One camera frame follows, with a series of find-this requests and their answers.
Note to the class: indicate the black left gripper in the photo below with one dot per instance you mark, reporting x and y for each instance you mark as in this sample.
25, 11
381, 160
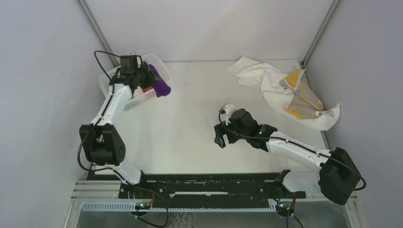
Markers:
151, 77

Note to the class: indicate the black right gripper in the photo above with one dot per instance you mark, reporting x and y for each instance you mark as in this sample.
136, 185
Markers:
221, 129

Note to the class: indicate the purple towel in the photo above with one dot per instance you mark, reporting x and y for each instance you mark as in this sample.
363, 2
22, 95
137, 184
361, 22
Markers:
161, 88

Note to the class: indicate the orange towel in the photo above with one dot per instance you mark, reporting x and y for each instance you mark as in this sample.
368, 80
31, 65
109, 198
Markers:
147, 89

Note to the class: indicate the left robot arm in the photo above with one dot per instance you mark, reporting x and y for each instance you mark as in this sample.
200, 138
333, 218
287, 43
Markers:
100, 139

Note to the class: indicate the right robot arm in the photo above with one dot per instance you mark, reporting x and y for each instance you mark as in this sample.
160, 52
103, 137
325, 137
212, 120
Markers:
332, 173

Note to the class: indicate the white plastic basket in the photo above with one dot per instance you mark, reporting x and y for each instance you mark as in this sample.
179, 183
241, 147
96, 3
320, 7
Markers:
150, 58

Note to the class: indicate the rolled white towel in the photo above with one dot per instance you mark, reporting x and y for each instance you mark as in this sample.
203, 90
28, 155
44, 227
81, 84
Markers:
138, 91

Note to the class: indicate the small white towel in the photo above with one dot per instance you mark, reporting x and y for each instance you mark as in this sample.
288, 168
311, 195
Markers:
248, 71

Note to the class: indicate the large white towel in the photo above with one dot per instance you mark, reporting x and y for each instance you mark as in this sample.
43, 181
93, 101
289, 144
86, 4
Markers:
278, 97

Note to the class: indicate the grey yellow patterned towel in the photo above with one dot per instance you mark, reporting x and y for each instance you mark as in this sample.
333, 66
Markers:
304, 103

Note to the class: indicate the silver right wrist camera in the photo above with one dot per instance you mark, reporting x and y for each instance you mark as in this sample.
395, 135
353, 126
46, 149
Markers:
227, 110

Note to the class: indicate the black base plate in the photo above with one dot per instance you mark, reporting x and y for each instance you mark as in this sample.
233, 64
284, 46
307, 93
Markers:
236, 189

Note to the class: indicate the aluminium corner post left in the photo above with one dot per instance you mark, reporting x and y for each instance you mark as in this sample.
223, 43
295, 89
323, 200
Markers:
90, 18

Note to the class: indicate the aluminium corner post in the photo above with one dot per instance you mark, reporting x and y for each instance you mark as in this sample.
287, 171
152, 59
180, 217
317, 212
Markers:
324, 24
90, 18

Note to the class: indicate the white slotted cable duct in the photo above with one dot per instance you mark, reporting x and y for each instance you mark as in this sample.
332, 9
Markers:
109, 206

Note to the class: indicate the aluminium corner post right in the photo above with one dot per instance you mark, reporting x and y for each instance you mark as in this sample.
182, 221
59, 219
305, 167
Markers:
324, 24

